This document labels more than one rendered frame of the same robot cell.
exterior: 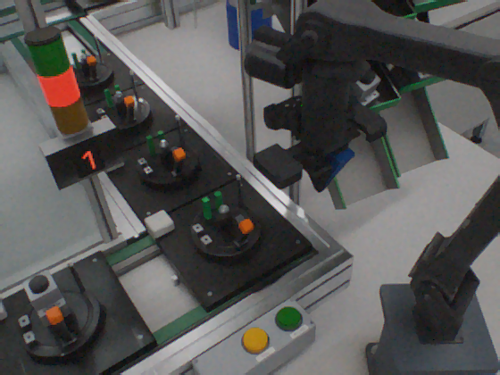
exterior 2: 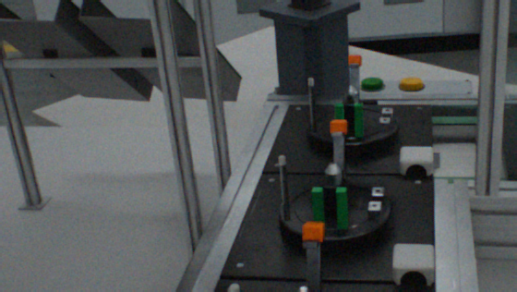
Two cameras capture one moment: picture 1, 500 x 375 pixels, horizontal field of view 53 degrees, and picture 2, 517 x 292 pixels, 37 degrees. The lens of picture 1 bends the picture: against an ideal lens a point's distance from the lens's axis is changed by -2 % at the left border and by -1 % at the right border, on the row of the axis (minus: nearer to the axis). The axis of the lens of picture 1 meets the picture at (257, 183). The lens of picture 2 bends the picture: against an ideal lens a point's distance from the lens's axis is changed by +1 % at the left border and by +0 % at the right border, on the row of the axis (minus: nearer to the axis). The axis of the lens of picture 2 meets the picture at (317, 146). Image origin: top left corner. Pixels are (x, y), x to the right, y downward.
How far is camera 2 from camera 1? 166 cm
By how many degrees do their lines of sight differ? 100
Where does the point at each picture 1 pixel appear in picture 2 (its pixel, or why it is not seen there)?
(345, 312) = not seen: hidden behind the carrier
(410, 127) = (75, 75)
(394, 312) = (324, 12)
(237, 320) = (413, 98)
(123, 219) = (452, 206)
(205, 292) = (422, 110)
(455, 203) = (80, 150)
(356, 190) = (200, 92)
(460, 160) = not seen: outside the picture
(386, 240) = not seen: hidden behind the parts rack
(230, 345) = (433, 91)
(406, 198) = (105, 170)
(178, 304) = (448, 152)
